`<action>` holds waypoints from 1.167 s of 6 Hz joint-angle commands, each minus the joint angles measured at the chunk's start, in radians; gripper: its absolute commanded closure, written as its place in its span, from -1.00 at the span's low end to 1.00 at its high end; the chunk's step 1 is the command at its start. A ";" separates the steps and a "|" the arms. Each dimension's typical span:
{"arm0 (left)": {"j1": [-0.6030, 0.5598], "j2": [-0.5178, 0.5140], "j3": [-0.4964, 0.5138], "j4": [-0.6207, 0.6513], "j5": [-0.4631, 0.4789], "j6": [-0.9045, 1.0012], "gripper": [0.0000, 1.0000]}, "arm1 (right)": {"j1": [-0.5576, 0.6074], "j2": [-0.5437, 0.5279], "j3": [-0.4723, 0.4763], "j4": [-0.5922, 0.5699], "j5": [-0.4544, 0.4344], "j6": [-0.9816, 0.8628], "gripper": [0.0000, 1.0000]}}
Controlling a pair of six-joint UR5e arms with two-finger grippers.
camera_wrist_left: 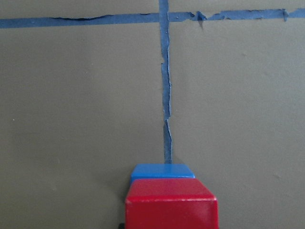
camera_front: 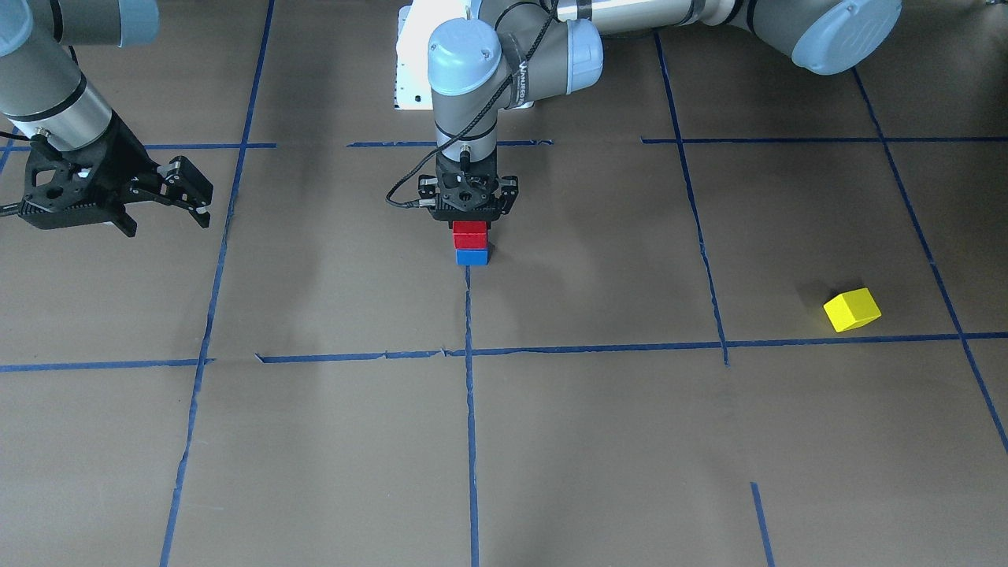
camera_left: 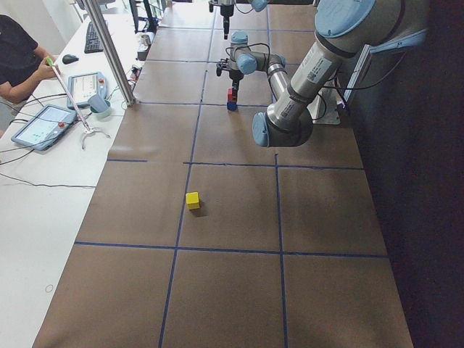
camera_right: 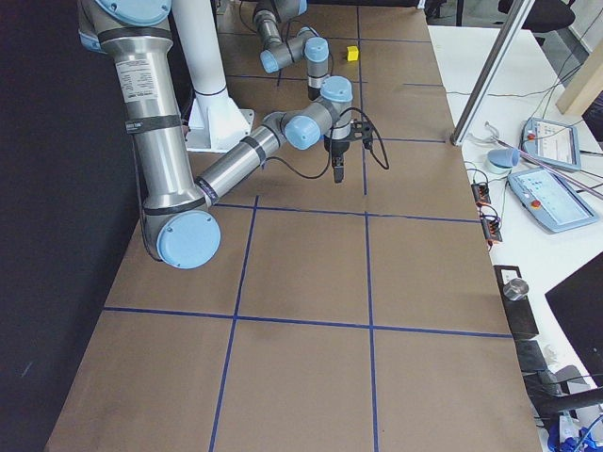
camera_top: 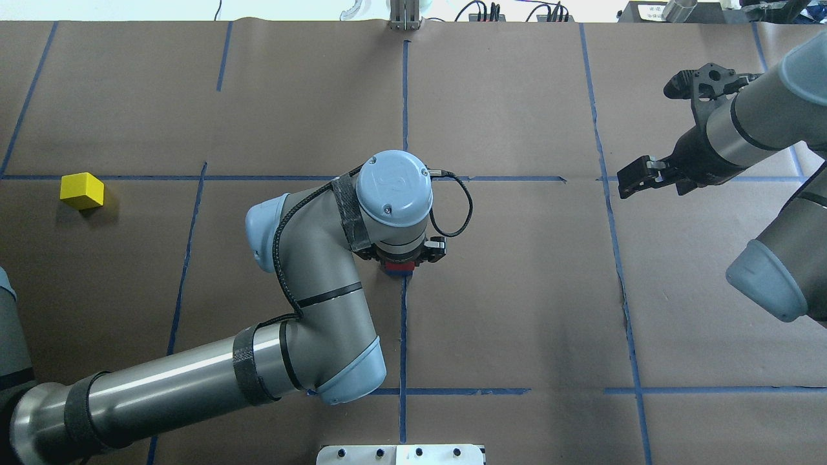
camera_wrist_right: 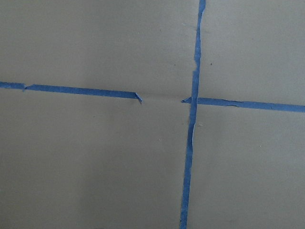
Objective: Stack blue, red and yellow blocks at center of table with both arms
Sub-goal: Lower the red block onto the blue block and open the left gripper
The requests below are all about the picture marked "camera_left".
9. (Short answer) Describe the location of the far blue teach pendant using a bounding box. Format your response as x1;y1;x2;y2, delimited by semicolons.
67;72;108;108

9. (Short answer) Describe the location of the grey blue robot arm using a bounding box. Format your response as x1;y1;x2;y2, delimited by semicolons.
216;1;430;147

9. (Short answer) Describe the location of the black keyboard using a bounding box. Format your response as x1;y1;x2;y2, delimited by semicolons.
84;22;104;54

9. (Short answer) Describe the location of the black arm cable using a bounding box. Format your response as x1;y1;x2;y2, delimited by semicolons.
225;42;271;59

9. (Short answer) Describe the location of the blue teach pendant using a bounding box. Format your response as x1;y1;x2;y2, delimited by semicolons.
11;104;77;151
67;72;108;108

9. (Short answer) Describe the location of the long reacher grabber tool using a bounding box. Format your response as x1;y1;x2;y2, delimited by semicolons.
45;57;111;150

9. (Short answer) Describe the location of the blue cube block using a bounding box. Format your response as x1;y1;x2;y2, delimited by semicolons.
227;102;237;111

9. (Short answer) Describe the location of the light blue cup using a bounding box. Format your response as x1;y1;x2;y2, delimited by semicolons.
88;94;112;120

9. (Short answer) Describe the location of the near blue teach pendant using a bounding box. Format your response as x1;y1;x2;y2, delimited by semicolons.
11;104;77;151

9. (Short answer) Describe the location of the person in black shirt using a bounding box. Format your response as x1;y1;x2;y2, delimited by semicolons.
1;14;56;104

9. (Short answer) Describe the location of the aluminium frame post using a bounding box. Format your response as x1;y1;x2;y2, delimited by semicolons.
83;0;136;107

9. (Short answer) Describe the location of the white pillar with base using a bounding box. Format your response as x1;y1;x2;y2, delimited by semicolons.
307;88;341;125

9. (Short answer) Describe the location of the black computer mouse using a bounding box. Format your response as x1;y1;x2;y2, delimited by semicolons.
62;54;79;65

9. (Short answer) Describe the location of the yellow cube block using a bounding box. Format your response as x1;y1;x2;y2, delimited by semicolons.
186;191;200;210

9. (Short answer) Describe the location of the metal can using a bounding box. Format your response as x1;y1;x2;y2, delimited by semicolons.
140;35;151;46

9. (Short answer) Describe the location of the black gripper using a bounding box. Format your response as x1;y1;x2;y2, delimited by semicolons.
229;70;243;103

